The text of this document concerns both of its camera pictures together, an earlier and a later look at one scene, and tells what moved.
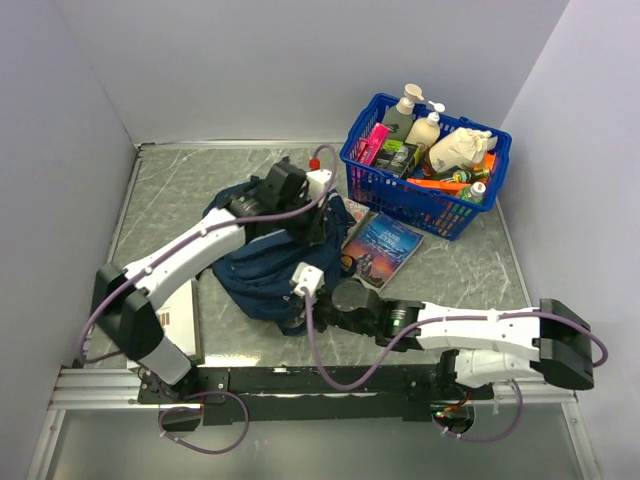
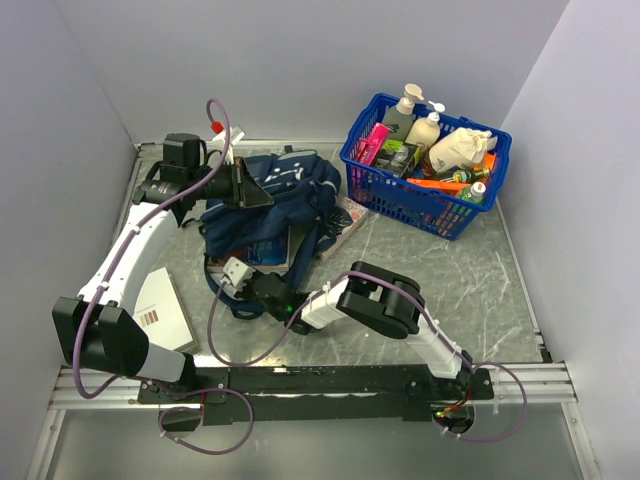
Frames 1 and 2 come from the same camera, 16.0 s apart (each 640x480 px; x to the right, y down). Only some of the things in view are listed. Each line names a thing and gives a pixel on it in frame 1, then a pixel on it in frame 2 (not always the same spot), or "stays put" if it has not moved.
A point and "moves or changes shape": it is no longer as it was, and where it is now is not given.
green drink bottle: (475, 192) stays put
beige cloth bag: (462, 147) stays put
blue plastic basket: (432, 171) stays put
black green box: (394, 157) stays put
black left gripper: (314, 231) → (244, 186)
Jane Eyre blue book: (381, 248) → (267, 255)
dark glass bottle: (465, 176) stays put
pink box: (369, 147) stays put
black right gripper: (318, 298) → (245, 291)
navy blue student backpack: (257, 276) moves or changes shape
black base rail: (308, 394) stays put
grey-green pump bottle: (400, 116) stays put
